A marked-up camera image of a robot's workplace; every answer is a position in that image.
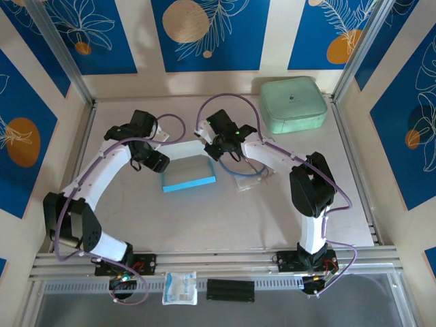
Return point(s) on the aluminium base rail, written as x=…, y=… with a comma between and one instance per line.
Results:
x=211, y=262

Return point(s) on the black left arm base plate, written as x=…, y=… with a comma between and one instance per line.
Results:
x=146, y=264

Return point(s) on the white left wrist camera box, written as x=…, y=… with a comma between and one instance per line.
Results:
x=160, y=136

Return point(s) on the mint green zip case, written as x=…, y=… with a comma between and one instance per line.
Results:
x=293, y=102

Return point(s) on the white blue gauze packet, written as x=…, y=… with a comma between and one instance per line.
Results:
x=180, y=287

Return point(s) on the blue stethoscope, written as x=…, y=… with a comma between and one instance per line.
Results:
x=243, y=174

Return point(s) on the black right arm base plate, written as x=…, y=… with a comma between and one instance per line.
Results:
x=286, y=260

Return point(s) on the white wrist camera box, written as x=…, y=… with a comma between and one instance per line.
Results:
x=160, y=136
x=202, y=131

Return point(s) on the aluminium table side rail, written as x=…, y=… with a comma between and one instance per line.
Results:
x=85, y=136
x=341, y=122

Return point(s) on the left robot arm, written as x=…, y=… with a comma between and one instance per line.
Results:
x=71, y=225

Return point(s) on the black controller board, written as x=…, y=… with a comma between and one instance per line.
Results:
x=316, y=282
x=122, y=284

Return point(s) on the black ribbed block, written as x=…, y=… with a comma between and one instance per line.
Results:
x=231, y=290

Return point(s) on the aluminium frame post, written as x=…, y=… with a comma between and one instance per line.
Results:
x=56, y=44
x=364, y=44

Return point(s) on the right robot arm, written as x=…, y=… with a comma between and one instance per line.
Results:
x=313, y=190

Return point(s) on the teal and white paper box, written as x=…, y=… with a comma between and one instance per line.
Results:
x=189, y=185

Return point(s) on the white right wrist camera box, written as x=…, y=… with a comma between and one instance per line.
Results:
x=202, y=131

